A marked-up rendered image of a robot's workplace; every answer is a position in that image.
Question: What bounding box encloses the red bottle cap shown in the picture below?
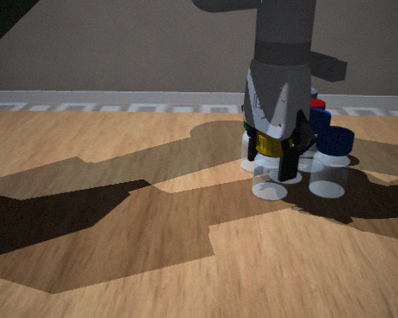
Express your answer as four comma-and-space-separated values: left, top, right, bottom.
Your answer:
311, 98, 326, 110

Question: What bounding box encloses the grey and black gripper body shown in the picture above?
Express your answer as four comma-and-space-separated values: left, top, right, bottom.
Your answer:
243, 58, 312, 141

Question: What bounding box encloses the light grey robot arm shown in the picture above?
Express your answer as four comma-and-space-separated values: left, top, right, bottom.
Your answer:
192, 0, 348, 82

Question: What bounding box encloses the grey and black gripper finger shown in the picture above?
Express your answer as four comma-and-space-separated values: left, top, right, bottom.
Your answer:
246, 123, 258, 162
277, 109, 317, 182

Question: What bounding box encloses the clear bottle with yellow cap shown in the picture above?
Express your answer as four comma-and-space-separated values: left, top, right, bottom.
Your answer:
252, 130, 288, 202

